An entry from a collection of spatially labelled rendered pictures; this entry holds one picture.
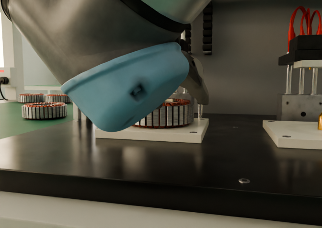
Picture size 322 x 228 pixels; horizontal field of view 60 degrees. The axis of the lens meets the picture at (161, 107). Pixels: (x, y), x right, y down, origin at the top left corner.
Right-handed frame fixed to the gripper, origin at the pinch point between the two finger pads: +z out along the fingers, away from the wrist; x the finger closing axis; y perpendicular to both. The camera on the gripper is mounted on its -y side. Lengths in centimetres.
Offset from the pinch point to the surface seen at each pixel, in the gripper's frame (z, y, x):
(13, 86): 46, 44, 84
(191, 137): -4.2, -7.9, -6.2
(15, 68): 41, 51, 84
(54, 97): 43, 36, 58
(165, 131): -3.5, -6.7, -2.4
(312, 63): -3.8, 5.8, -22.5
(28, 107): 13.0, 8.7, 37.5
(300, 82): 6.8, 11.9, -23.9
